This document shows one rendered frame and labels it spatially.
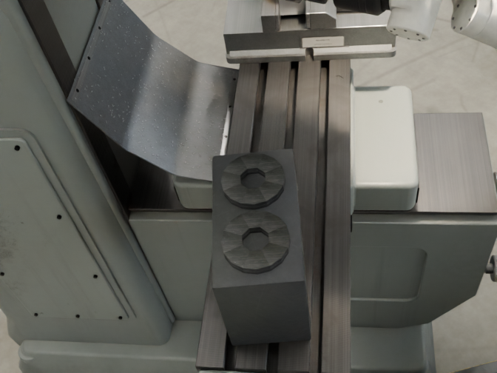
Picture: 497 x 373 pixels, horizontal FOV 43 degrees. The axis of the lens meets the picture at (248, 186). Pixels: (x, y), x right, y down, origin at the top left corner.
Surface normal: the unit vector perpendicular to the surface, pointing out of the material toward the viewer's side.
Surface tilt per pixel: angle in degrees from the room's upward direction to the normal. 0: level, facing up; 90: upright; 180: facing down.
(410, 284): 90
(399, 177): 0
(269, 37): 90
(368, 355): 0
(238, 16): 0
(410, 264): 90
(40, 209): 89
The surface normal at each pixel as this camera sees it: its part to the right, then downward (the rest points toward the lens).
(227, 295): 0.03, 0.80
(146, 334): -0.11, 0.68
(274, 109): -0.12, -0.59
